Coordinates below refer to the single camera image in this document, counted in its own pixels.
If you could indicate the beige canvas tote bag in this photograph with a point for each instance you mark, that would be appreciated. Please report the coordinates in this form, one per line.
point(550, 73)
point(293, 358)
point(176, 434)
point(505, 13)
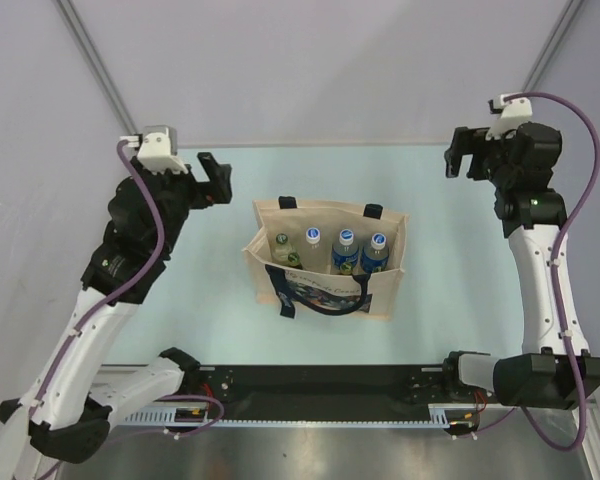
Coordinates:
point(322, 289)

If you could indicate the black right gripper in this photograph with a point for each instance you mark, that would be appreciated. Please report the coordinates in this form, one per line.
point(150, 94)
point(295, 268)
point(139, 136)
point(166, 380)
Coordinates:
point(463, 142)

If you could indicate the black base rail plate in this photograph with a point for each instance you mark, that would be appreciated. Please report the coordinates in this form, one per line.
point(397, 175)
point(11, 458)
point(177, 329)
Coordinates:
point(288, 388)

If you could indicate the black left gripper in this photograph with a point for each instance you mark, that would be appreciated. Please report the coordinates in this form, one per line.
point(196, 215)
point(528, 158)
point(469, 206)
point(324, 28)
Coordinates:
point(218, 176)

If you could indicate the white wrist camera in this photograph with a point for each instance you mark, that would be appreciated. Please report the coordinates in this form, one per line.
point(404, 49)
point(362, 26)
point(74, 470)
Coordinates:
point(156, 149)
point(510, 115)

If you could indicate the white slotted cable duct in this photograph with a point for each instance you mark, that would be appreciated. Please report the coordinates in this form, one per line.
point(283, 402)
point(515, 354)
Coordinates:
point(432, 416)

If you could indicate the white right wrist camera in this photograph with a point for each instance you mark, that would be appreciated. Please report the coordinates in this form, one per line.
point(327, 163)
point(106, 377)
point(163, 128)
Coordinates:
point(510, 115)

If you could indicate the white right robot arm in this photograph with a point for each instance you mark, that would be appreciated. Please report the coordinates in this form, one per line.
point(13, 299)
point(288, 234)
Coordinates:
point(520, 165)

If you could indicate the green bottle red label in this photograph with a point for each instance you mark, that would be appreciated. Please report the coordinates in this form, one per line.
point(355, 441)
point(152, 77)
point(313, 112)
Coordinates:
point(294, 260)

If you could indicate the green Perrier bottle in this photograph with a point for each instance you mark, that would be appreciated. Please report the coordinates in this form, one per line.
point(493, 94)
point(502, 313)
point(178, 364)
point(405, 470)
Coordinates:
point(346, 269)

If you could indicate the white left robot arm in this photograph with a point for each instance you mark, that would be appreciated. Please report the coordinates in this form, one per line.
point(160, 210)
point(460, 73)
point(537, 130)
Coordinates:
point(61, 417)

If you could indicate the Pocari Sweat bottle clear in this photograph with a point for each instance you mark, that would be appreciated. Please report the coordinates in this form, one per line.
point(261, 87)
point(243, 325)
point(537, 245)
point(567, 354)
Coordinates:
point(313, 244)

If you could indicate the Pocari Sweat bottle labelled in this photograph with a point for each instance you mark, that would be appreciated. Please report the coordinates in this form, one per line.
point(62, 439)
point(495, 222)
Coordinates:
point(375, 254)

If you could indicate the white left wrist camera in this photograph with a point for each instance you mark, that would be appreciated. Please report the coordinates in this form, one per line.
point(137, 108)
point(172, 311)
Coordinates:
point(156, 149)

